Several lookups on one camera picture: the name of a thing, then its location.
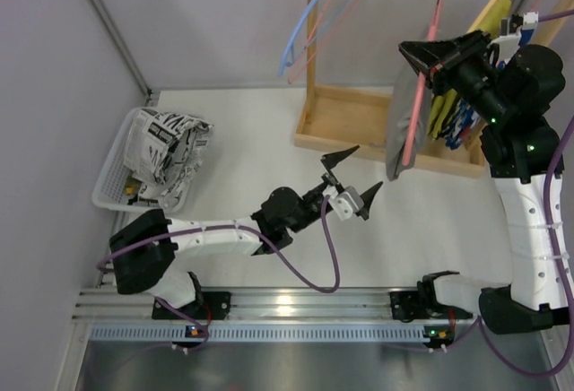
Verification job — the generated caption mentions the pink trouser hanger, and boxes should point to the pink trouser hanger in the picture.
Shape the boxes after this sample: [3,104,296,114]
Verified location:
[401,0,443,166]

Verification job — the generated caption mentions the grey trousers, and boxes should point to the grey trousers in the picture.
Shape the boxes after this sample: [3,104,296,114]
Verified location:
[385,64,432,181]

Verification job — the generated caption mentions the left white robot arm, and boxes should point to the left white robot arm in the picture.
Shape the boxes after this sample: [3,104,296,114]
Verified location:
[99,147,382,308]

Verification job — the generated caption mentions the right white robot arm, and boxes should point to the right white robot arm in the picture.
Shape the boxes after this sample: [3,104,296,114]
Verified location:
[399,30,573,335]

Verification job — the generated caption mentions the green trousers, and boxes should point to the green trousers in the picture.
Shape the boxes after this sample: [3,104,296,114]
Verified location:
[428,0,513,140]

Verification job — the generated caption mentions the blue patterned trousers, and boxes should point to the blue patterned trousers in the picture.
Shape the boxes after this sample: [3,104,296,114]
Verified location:
[441,100,480,151]

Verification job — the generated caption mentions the blue hanger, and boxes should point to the blue hanger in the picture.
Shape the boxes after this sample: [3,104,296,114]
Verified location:
[278,0,370,78]

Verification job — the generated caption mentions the wooden clothes rack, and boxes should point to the wooden clothes rack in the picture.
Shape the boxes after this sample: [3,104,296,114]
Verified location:
[294,0,573,178]

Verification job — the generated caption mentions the black white printed cloth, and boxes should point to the black white printed cloth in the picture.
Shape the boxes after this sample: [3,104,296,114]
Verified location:
[123,108,214,212]

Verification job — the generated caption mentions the yellow cloth in basket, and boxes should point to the yellow cloth in basket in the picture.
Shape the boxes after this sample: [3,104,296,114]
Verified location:
[124,177,141,205]

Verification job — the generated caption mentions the white plastic basket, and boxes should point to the white plastic basket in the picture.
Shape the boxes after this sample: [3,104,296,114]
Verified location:
[92,108,189,213]

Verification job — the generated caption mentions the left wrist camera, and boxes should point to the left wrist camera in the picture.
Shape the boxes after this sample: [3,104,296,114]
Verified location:
[326,186,361,221]

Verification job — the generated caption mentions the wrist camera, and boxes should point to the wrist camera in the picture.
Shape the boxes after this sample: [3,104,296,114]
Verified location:
[490,12,539,61]
[326,186,361,221]

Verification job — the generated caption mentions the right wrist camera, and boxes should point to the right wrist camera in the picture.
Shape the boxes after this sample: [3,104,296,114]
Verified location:
[490,12,539,61]

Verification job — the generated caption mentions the pink wire hanger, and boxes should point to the pink wire hanger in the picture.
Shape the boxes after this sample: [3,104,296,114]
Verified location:
[286,0,372,85]

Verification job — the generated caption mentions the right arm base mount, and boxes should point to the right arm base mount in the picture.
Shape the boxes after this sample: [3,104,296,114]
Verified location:
[389,291,474,323]

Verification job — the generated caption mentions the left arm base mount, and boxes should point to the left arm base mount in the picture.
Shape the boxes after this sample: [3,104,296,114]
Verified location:
[152,291,231,321]

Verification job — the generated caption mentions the aluminium rail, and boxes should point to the aluminium rail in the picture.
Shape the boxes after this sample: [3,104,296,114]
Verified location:
[74,286,476,320]

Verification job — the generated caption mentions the slotted cable duct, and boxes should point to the slotted cable duct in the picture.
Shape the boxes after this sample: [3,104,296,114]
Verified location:
[89,323,452,343]

